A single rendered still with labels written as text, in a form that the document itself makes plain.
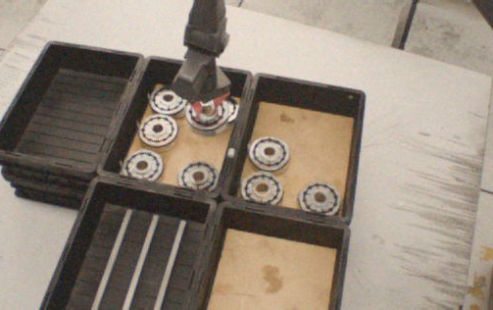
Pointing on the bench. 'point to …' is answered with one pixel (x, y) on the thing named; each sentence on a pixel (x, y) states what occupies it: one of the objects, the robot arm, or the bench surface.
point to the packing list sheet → (2, 86)
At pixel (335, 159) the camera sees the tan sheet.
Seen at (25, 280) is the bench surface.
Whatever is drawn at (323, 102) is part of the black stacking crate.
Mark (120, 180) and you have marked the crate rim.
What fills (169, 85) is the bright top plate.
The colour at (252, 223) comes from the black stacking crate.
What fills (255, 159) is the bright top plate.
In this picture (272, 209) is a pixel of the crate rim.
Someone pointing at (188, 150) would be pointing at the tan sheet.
